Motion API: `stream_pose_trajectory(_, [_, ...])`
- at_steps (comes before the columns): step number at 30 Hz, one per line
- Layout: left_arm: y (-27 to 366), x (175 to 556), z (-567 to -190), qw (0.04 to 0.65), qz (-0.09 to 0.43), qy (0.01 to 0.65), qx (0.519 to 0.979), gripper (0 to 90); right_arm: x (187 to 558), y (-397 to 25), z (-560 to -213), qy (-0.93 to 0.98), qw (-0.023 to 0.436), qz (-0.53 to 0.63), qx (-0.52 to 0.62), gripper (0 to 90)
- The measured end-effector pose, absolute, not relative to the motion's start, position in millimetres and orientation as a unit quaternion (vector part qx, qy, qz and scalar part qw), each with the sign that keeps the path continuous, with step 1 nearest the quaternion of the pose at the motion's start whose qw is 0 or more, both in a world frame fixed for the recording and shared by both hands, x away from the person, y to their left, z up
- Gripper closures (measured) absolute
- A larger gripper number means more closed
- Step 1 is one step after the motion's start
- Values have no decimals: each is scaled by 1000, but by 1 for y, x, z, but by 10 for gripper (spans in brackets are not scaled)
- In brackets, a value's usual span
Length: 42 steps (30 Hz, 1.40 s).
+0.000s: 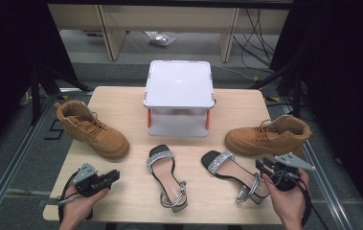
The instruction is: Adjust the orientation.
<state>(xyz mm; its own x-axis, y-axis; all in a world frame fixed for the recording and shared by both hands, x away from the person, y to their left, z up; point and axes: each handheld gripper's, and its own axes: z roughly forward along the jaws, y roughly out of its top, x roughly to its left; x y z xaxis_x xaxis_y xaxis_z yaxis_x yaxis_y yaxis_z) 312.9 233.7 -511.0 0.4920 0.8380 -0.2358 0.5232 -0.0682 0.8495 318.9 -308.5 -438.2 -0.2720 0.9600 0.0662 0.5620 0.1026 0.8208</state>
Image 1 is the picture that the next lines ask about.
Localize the clear plastic bag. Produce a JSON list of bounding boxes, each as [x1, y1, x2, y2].
[[147, 32, 177, 49]]

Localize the bundle of black floor cables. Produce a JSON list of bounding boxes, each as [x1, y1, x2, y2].
[[232, 8, 277, 69]]

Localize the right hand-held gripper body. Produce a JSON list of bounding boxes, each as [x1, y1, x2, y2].
[[266, 151, 316, 193]]

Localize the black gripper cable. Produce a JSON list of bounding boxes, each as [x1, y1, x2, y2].
[[56, 170, 95, 224], [273, 171, 330, 230]]

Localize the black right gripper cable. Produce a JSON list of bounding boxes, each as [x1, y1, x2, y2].
[[273, 171, 330, 230]]

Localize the white floor cable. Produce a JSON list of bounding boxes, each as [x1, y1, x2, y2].
[[213, 63, 258, 81]]

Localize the tan lace-up boot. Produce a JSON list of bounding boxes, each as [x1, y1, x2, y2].
[[54, 100, 130, 160], [224, 114, 314, 158]]

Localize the black glitter-strap heeled sandal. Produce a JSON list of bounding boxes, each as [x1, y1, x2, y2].
[[200, 149, 271, 205]]

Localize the aluminium floor rail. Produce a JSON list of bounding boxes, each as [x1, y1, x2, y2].
[[0, 95, 59, 230], [297, 139, 356, 230]]

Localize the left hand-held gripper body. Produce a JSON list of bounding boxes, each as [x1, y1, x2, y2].
[[72, 162, 114, 197]]

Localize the person's left hand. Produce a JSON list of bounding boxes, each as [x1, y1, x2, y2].
[[61, 183, 110, 224]]

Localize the person's right hand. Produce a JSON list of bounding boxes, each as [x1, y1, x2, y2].
[[261, 168, 311, 223]]

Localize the black metal stand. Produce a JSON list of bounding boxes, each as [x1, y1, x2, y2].
[[30, 62, 91, 127], [248, 47, 302, 119]]

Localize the black curtain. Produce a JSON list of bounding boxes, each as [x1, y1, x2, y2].
[[269, 0, 363, 221], [0, 0, 78, 161]]

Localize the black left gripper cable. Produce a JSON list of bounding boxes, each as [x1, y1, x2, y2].
[[56, 170, 95, 224]]

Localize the silver strappy sandal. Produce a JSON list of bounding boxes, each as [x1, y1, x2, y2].
[[146, 144, 190, 213]]

